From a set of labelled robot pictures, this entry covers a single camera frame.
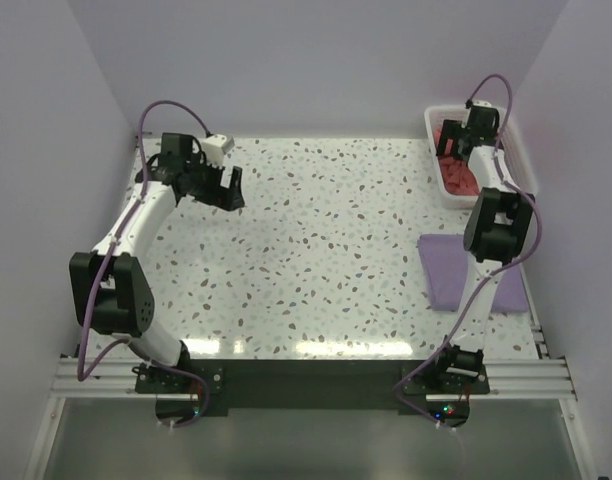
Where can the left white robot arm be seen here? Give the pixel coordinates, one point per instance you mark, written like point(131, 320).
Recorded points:
point(110, 291)

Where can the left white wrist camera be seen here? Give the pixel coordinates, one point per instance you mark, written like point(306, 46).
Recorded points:
point(216, 147)

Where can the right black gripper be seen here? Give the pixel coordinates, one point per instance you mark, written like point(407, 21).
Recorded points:
point(446, 133)

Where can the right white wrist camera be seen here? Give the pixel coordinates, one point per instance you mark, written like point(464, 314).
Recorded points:
point(480, 106)

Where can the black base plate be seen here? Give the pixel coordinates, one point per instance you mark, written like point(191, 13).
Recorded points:
point(214, 388)

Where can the folded purple t shirt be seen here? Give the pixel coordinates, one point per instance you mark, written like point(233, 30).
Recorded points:
point(444, 262)

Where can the red t shirt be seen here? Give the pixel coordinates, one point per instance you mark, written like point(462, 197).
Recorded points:
point(457, 179)

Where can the white plastic basket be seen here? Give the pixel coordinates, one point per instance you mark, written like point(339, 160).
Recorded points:
point(515, 155)

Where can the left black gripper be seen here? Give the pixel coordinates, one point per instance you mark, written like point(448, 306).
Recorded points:
point(230, 198)

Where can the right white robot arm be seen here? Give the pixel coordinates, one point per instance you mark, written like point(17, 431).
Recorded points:
point(493, 239)

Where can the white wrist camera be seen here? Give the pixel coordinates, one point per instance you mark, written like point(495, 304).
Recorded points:
point(480, 106)
point(216, 147)

